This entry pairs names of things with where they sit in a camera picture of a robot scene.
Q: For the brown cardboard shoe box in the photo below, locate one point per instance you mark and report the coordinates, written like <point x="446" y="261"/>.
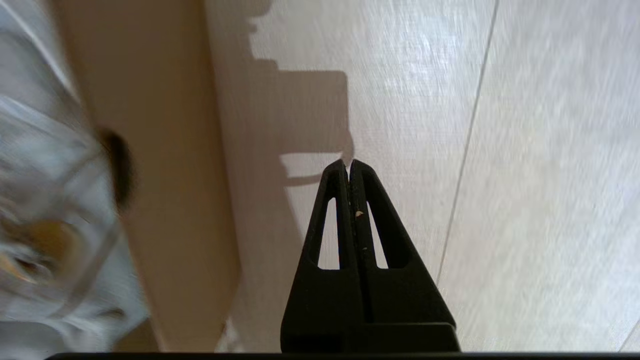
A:
<point x="165" y="150"/>

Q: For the white lace-up sneaker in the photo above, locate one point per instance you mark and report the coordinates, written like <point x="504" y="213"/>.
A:
<point x="50" y="200"/>

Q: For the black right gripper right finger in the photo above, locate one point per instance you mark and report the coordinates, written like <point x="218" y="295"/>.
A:
<point x="400" y="300"/>

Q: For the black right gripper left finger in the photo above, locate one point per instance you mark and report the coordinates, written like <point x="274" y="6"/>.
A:
<point x="320" y="300"/>

